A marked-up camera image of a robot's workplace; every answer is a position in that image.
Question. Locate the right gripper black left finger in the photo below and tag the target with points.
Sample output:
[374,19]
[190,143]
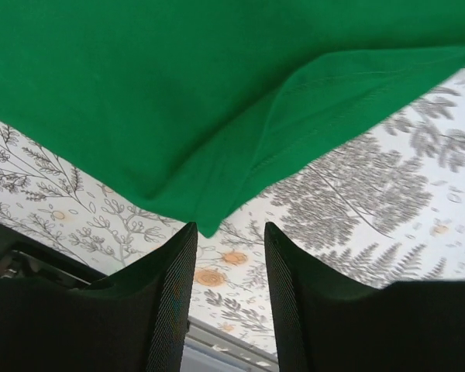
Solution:
[58,315]

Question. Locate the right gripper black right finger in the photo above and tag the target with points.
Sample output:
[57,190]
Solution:
[326,321]

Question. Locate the green t shirt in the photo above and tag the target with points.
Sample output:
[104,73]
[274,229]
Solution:
[189,109]

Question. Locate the floral table mat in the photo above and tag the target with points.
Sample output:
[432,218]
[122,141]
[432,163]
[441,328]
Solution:
[386,206]

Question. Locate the aluminium frame rail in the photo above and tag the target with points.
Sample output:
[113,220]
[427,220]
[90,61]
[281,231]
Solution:
[207,349]

